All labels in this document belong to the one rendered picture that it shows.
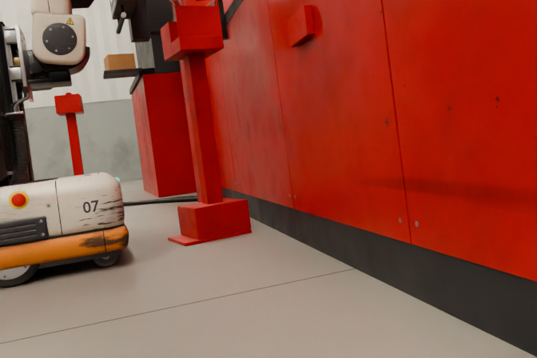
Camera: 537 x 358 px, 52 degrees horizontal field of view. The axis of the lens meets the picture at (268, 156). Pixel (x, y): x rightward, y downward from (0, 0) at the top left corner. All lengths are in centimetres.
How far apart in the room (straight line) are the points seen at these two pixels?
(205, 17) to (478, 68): 134
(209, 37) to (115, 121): 721
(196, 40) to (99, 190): 63
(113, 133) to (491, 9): 853
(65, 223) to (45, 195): 10
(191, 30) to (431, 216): 124
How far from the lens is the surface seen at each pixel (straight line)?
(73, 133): 398
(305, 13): 134
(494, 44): 76
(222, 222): 193
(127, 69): 434
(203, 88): 200
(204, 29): 197
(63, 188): 169
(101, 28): 933
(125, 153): 911
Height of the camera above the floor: 31
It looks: 1 degrees down
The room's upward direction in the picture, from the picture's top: 7 degrees counter-clockwise
